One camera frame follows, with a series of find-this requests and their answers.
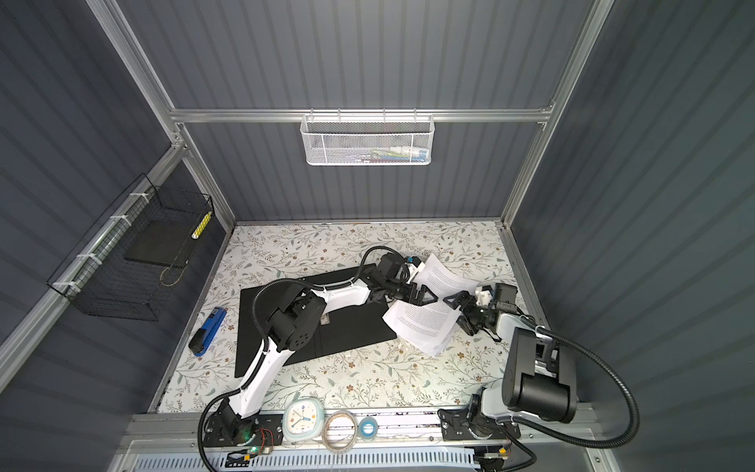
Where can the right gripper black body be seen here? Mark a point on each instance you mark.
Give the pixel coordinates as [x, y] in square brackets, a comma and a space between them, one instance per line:
[478, 314]

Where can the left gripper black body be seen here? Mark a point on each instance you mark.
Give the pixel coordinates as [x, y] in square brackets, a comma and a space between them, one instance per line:
[397, 290]

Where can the white printed paper stack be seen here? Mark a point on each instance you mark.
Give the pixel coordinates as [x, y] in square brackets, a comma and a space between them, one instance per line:
[429, 328]

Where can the blue folder black inside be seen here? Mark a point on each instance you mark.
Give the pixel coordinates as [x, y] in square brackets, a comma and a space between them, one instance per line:
[311, 317]

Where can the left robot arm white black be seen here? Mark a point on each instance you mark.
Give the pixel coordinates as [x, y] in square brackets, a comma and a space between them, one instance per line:
[232, 417]

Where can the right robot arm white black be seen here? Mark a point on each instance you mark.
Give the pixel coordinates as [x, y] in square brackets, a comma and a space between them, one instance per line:
[538, 388]

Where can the pens in white basket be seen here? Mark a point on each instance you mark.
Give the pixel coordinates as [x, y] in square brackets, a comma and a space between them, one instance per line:
[411, 155]

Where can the small blue tape roll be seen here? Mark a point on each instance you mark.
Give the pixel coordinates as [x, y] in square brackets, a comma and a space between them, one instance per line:
[368, 428]

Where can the clear tape roll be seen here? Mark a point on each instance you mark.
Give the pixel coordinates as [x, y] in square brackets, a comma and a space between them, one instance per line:
[340, 432]

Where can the mint alarm clock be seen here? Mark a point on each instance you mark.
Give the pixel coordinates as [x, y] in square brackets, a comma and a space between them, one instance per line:
[303, 420]

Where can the yellow marker pen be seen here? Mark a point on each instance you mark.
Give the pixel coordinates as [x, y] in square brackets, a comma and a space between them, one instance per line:
[202, 225]

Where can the blue stapler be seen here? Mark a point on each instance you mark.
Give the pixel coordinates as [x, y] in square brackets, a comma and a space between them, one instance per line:
[205, 334]

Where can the black notebook in basket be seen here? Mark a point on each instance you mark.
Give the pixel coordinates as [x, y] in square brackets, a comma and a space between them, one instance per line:
[163, 244]

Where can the white wire mesh basket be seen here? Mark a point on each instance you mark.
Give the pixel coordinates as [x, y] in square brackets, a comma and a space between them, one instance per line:
[327, 142]

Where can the black wire basket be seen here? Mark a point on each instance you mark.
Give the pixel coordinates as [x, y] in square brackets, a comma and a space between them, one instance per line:
[131, 266]

